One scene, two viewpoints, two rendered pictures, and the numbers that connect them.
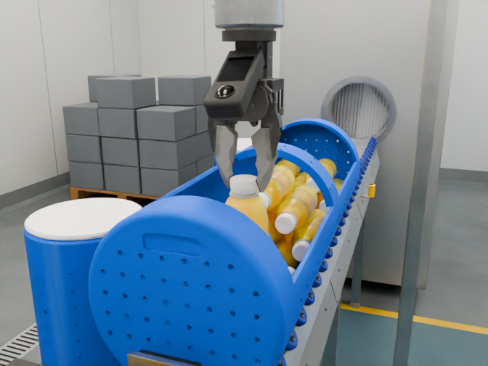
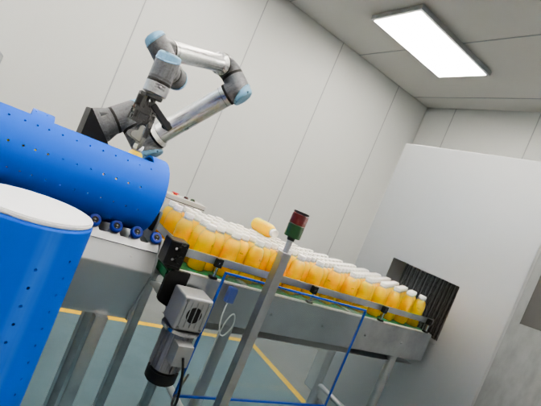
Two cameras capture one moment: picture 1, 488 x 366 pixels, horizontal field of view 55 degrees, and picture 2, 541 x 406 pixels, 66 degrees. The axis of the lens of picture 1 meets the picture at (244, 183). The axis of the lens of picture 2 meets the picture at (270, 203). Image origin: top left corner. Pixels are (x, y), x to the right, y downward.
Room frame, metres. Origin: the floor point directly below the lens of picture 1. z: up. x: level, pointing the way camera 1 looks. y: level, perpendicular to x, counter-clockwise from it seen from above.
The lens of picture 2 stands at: (1.54, 1.39, 1.27)
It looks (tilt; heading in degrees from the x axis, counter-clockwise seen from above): 1 degrees down; 217
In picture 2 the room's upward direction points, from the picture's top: 23 degrees clockwise
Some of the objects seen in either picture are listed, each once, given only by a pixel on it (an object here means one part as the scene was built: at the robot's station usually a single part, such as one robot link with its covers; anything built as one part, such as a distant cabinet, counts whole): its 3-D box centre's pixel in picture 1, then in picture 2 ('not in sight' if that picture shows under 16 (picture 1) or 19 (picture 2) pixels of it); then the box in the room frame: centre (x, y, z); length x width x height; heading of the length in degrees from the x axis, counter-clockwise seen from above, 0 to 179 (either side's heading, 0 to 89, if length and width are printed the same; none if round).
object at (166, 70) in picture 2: not in sight; (164, 68); (0.63, -0.01, 1.56); 0.10 x 0.09 x 0.12; 35
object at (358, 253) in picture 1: (358, 256); not in sight; (2.39, -0.64, 0.31); 0.06 x 0.06 x 0.63; 71
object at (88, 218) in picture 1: (86, 216); (33, 205); (1.07, 0.39, 1.03); 0.28 x 0.28 x 0.01
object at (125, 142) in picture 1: (141, 138); not in sight; (4.53, 1.01, 0.59); 1.20 x 0.80 x 1.19; 70
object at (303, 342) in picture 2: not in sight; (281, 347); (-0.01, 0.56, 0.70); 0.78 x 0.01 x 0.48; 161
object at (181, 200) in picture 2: not in sight; (180, 207); (0.21, -0.11, 1.05); 0.20 x 0.10 x 0.10; 161
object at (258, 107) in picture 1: (250, 78); (145, 109); (0.64, -0.01, 1.39); 0.09 x 0.08 x 0.12; 161
